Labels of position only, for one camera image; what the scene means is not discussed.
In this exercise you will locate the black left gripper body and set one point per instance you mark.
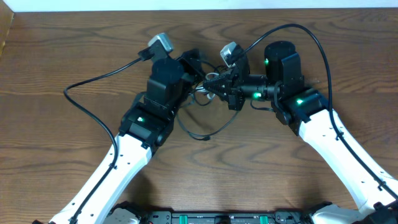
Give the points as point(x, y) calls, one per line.
point(193, 63)

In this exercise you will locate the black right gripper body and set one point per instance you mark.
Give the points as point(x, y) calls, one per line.
point(237, 87)

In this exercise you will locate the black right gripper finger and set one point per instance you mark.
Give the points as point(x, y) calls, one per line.
point(223, 78)
point(220, 90)

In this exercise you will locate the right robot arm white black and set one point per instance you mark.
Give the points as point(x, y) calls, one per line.
point(309, 115)

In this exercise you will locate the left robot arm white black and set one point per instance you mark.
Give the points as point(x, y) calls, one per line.
point(144, 128)

